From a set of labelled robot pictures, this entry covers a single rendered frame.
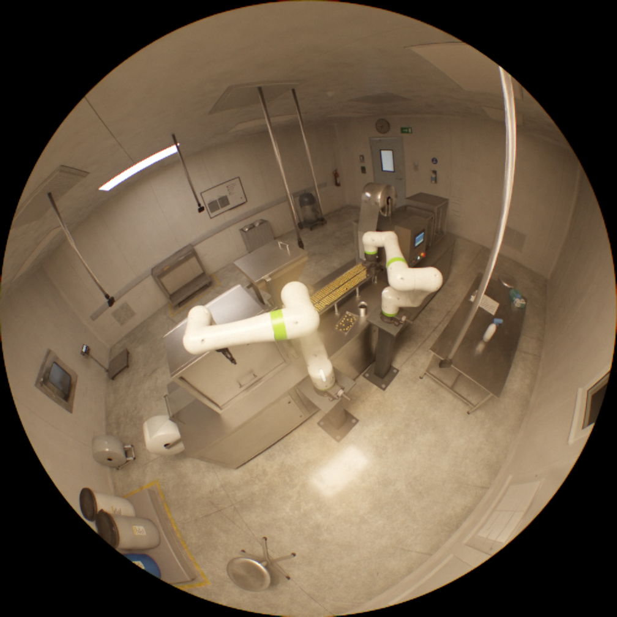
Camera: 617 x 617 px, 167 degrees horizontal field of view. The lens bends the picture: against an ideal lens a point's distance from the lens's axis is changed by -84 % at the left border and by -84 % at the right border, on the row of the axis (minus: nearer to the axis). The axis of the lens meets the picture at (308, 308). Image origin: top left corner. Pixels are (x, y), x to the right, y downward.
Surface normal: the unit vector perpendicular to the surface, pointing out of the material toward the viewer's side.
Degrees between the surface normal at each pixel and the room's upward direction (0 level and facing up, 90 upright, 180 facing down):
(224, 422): 0
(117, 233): 90
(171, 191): 90
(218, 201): 90
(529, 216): 90
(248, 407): 0
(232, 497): 0
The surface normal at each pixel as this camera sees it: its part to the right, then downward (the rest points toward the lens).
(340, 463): -0.20, -0.70
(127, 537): 0.94, -0.33
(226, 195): 0.60, 0.46
